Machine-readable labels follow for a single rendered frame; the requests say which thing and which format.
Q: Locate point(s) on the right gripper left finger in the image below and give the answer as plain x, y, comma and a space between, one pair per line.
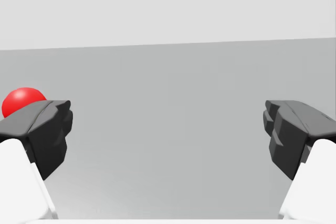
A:
39, 132

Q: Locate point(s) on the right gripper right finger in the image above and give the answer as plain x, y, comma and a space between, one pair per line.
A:
294, 134

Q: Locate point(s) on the small glossy ball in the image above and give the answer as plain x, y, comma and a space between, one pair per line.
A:
21, 100

